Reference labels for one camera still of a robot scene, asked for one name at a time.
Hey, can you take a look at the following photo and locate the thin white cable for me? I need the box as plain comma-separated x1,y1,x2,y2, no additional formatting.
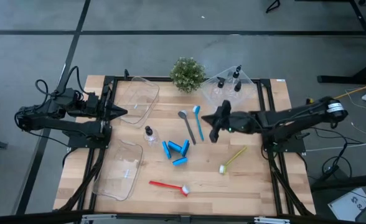
344,88,366,135

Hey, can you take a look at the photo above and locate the black floor cable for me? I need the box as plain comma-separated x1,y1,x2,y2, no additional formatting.
307,126,358,181

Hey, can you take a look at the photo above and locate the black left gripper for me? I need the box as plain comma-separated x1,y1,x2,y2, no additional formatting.
86,86,128,124

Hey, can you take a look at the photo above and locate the black table leg bar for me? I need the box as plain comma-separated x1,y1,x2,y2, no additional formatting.
310,174,366,192

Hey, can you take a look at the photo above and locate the small green potted plant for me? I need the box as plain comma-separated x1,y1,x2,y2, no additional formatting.
169,56,207,94

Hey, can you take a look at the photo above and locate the black aluminium rig frame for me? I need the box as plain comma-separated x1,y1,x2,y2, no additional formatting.
0,74,366,224

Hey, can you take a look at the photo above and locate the clear soap bottle black pump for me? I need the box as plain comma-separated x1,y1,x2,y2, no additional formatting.
228,64,243,85
231,80,245,100
143,125,159,147
210,76,227,98

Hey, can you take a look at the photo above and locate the yellow extension cord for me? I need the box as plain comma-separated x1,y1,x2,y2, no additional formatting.
337,79,366,100

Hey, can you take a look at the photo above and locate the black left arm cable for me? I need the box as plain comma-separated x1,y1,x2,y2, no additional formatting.
35,65,89,100

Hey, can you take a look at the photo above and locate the clear plastic bin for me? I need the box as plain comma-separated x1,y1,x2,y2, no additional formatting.
116,76,161,129
91,138,144,202
200,64,259,110

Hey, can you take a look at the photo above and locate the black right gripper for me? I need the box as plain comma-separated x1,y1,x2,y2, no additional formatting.
200,100,258,143

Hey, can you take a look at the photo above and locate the blue kitchen sponge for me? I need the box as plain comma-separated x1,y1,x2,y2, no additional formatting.
167,140,183,154
161,140,172,160
180,139,191,157
172,156,189,167

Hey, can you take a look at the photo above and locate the white printed box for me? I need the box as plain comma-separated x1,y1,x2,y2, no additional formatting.
327,187,366,222

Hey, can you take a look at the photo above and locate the yellow-green dish brush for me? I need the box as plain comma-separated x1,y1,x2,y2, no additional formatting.
218,146,248,175

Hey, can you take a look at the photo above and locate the thick white cable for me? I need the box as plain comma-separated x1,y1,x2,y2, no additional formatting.
306,139,366,152

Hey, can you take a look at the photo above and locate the silver frame bracket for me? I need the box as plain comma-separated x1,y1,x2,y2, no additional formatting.
80,213,118,222
253,217,291,224

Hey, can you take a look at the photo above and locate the black desk leg frame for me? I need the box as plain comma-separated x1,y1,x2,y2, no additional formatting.
317,0,366,85

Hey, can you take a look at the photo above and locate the red dish brush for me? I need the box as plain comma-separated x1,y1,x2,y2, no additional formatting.
148,180,190,197

